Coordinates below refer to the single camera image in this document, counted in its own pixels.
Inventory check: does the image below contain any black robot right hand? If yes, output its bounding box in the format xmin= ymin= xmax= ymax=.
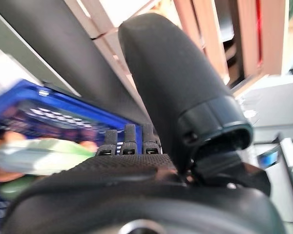
xmin=1 ymin=13 xmax=284 ymax=234

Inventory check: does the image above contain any blue plastic shopping basket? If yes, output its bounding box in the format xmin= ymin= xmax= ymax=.
xmin=0 ymin=79 xmax=162 ymax=234

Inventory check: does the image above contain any wooden crate of potatoes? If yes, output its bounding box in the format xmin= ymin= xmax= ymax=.
xmin=63 ymin=0 xmax=162 ymax=117

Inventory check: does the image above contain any napa cabbage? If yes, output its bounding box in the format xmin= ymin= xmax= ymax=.
xmin=0 ymin=138 xmax=96 ymax=176

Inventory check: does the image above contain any green bell pepper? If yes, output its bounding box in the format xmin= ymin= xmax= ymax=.
xmin=0 ymin=175 xmax=44 ymax=200

